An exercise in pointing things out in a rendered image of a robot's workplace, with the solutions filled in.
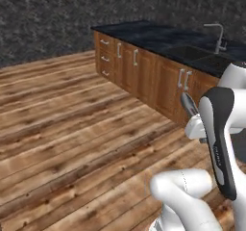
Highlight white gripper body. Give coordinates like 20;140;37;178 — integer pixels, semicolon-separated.
184;113;209;142

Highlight grey and red tongs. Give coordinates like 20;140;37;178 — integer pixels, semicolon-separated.
180;91;200;117

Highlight black sink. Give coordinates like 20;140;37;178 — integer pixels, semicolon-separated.
164;44;234;72

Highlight silver tap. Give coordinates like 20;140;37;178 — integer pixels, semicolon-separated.
203;23;228;55

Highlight narrow wooden cupboard door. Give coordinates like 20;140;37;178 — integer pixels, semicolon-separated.
113;38;125;90

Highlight wooden drawer front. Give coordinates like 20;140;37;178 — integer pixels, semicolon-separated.
96;64;116;85
95;48;116;68
95;31;116;54

